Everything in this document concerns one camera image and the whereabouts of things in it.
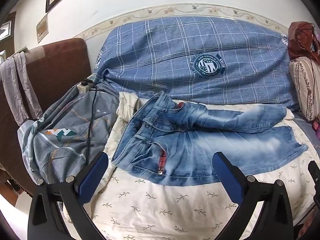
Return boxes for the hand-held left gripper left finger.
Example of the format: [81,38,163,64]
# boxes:
[27,152,109,240]

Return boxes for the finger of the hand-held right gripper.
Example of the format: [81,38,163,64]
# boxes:
[308,160,320,205]

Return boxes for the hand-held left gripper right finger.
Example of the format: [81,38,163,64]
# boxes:
[212,151,294,240]

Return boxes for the blue denim pants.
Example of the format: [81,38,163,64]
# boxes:
[111,91,308,187]

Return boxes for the grey printed blanket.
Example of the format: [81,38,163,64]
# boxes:
[17,80,120,185]

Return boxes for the pink object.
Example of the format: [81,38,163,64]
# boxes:
[311,120,320,140]

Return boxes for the cream leaf-print blanket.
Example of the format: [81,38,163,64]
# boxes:
[61,91,320,240]

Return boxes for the white power strip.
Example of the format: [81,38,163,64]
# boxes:
[76,74,98,93]

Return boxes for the striped floral pillow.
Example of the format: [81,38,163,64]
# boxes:
[289,56,320,123]

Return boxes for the grey hanging cloth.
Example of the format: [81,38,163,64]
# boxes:
[0,52,43,125]

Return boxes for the brown padded headboard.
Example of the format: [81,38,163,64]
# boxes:
[0,38,92,195]

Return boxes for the blue plaid quilt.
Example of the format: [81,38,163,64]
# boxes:
[96,16,299,112]

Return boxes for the reddish-brown bag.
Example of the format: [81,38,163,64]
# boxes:
[287,21,320,63]

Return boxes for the small framed picture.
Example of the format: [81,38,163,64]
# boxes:
[36,14,48,43]

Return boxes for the dark wooden door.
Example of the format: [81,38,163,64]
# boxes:
[0,11,17,54]

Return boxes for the black power cable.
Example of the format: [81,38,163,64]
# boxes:
[81,79,100,166]

